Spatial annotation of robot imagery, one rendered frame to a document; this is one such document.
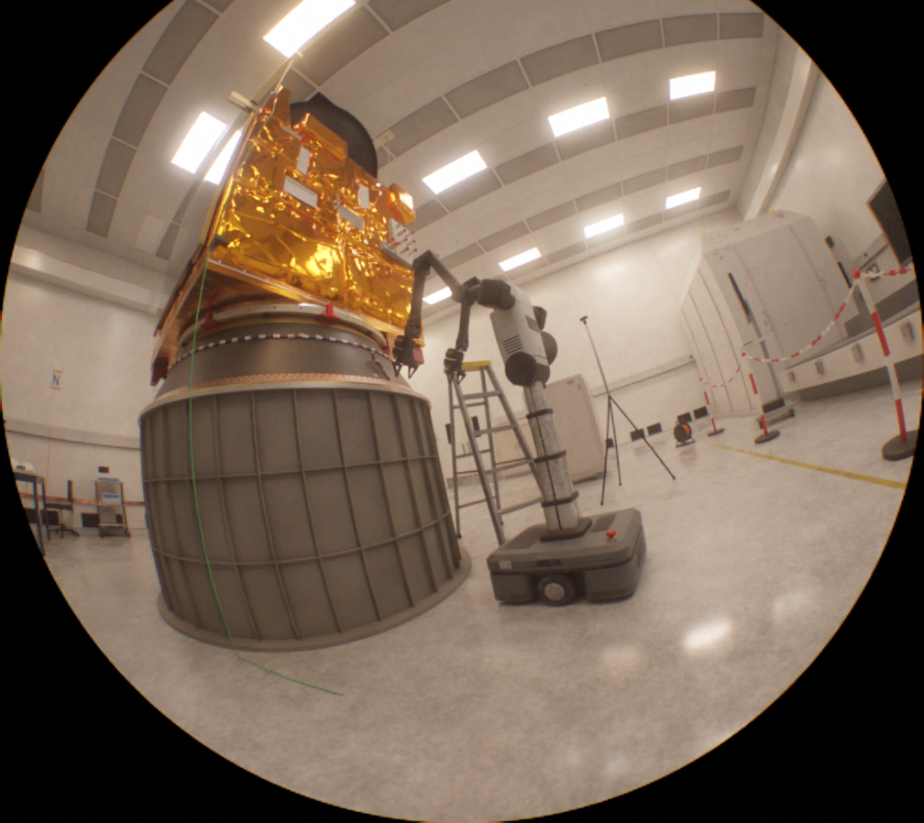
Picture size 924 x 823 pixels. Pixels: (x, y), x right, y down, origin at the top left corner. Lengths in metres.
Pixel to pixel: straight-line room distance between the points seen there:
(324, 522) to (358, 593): 0.36
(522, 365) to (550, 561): 0.86
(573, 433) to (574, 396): 0.51
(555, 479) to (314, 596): 1.17
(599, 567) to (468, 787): 0.91
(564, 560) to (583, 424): 3.43
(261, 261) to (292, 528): 1.36
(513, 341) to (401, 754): 1.57
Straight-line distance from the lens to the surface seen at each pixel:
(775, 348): 6.02
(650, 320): 9.03
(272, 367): 1.64
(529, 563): 1.42
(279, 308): 1.95
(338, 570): 1.54
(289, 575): 1.53
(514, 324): 1.52
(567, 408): 4.67
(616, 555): 1.30
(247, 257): 1.91
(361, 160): 4.03
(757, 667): 1.00
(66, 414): 7.00
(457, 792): 0.85
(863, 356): 3.90
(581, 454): 4.66
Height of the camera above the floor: 0.71
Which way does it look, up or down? 17 degrees up
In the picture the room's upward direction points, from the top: 13 degrees counter-clockwise
